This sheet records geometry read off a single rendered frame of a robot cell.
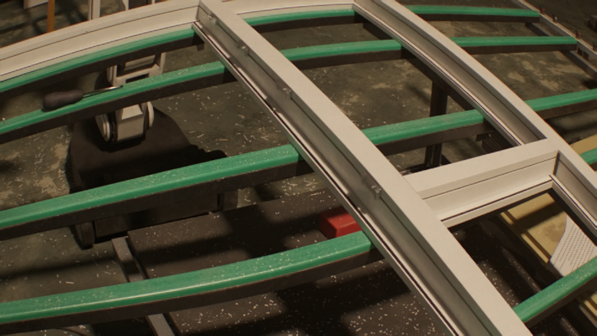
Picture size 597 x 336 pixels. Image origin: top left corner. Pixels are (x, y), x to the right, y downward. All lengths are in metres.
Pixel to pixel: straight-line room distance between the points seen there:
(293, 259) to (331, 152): 0.22
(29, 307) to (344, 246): 0.50
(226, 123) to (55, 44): 1.54
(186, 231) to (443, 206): 0.60
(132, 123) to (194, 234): 1.01
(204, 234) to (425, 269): 0.64
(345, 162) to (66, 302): 0.51
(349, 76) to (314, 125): 2.24
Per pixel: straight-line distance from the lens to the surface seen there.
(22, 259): 2.47
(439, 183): 1.13
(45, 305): 1.00
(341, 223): 1.54
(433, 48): 1.66
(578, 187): 1.30
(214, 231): 1.57
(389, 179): 1.12
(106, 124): 2.53
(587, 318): 1.47
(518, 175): 1.26
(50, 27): 4.04
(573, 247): 1.60
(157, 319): 1.41
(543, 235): 1.60
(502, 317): 0.92
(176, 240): 1.55
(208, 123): 3.09
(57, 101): 1.47
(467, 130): 1.48
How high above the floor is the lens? 1.55
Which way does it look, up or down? 33 degrees down
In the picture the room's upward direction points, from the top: 3 degrees clockwise
